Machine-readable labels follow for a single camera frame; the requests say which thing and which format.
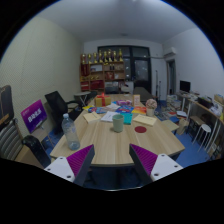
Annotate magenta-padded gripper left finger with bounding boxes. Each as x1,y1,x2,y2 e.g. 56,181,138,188
43,143,96,187

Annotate wooden square stool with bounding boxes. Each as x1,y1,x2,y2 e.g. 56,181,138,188
161,119,180,133

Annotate clear plastic water bottle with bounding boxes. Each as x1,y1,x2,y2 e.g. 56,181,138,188
61,113,81,151

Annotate white round stool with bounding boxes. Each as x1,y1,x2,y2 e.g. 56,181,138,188
193,123,212,148

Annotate cluttered wooden side desk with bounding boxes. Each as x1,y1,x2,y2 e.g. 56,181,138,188
176,91,224,158

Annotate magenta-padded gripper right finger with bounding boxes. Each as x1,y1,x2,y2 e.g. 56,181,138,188
128,143,184,186

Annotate blue and red book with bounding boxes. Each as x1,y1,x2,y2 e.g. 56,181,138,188
114,105,135,114

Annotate stack of books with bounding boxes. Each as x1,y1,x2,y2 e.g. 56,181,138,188
164,94,183,118

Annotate flat round red coaster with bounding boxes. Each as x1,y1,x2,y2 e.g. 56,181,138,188
134,125,148,134

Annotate pink wrapped packet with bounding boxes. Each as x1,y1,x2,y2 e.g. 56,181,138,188
115,99,134,106

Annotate dark glass double door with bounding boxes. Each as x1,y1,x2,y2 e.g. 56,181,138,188
97,45,153,94

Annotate black computer monitor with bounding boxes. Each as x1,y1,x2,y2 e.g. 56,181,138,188
179,80,192,94

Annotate orange upright box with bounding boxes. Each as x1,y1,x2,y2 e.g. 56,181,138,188
132,94,142,108

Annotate purple sign board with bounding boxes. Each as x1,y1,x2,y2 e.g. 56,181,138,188
20,99,48,134

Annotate pink flowers in white pot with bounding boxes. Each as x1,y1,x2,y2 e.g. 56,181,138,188
145,98,158,118

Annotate grey office chair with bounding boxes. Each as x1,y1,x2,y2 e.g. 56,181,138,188
133,86,154,103

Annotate small kraft paper envelope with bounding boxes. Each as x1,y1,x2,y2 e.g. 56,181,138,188
82,111,102,124

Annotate yellow gift box red ribbon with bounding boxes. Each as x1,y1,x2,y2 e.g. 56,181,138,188
94,93,112,108

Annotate striped chair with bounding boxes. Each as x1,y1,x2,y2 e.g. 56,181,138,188
0,118,24,161

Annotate wooden shelf unit with trophies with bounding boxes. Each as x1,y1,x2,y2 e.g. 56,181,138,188
79,48,127,93

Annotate pale green cup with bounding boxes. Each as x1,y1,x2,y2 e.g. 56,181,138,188
112,114,125,134

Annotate small round side table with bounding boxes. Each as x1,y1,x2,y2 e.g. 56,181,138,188
73,90,92,107

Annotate white wall air conditioner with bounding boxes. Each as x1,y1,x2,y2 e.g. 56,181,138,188
162,46,178,58

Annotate black office chair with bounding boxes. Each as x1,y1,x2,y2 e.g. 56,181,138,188
44,90,83,134

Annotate white printed paper sheet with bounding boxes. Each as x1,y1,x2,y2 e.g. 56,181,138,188
100,110,120,123

